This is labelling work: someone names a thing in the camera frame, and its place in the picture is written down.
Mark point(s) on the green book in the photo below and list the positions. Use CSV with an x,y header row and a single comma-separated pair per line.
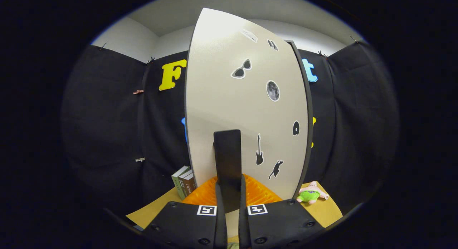
x,y
178,182

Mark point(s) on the pink starfish plush toy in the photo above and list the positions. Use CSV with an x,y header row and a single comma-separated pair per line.
x,y
309,195

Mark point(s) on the grey cabinet body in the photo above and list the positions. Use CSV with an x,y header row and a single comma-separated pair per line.
x,y
310,106

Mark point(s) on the black backdrop cloth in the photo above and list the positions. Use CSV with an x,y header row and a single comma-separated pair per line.
x,y
107,116

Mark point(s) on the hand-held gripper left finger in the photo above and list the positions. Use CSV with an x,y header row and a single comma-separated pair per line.
x,y
221,227

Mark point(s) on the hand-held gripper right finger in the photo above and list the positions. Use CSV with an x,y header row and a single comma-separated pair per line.
x,y
244,227

